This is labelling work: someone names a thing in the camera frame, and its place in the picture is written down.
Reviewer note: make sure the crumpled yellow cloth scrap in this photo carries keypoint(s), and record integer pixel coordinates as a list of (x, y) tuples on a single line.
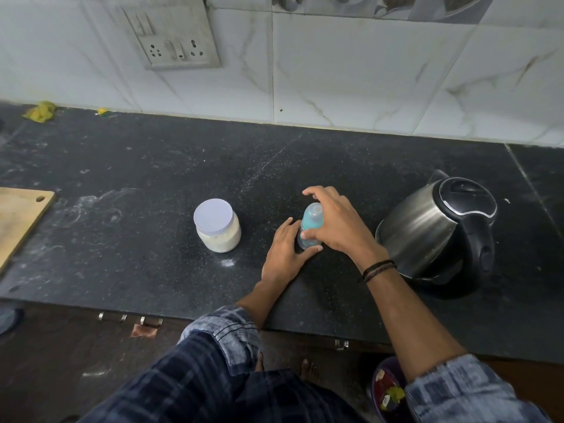
[(40, 112)]

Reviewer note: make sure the clear blue round lid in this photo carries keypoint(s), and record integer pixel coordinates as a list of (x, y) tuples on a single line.
[(8, 320)]

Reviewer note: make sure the person's left forearm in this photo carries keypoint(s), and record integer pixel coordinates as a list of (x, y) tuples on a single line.
[(262, 301)]

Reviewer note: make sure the purple waste bin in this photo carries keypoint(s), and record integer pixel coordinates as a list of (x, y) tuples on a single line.
[(387, 392)]

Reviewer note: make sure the glass jar of white powder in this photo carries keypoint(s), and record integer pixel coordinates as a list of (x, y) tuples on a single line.
[(222, 243)]

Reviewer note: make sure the steel black electric kettle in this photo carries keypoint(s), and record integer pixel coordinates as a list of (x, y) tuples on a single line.
[(416, 229)]

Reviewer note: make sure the person's right foot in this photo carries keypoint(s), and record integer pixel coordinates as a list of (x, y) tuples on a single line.
[(309, 372)]

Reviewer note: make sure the person's right forearm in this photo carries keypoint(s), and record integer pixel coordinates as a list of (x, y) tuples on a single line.
[(412, 326)]

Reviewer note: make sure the wooden cutting board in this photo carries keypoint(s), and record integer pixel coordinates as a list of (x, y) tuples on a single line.
[(17, 220)]

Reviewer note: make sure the grey wall switch socket plate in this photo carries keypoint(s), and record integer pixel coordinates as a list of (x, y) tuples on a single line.
[(172, 35)]

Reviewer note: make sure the person's left hand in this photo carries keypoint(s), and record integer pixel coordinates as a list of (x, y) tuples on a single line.
[(282, 262)]

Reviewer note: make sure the black wrist bands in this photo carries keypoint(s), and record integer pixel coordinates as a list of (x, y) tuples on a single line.
[(378, 270)]

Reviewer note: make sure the small yellow green scrap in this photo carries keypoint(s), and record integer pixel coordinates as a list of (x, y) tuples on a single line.
[(102, 111)]

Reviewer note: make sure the person's right hand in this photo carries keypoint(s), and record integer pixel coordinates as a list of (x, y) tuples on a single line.
[(343, 231)]

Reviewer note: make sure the person's left foot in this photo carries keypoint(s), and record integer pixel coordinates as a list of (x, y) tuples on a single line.
[(260, 363)]

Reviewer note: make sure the teal baby bottle cap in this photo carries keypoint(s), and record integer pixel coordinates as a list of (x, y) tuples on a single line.
[(312, 218)]

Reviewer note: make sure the lavender round jar lid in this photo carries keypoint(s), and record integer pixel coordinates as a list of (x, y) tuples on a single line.
[(213, 215)]

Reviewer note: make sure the person's foot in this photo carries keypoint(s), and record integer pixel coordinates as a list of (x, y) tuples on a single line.
[(309, 372), (260, 363)]

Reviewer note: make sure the clear baby bottle teal print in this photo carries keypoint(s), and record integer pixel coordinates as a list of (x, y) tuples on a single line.
[(305, 243)]

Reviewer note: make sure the blue plaid shirt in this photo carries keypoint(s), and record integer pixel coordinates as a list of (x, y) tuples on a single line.
[(220, 339)]

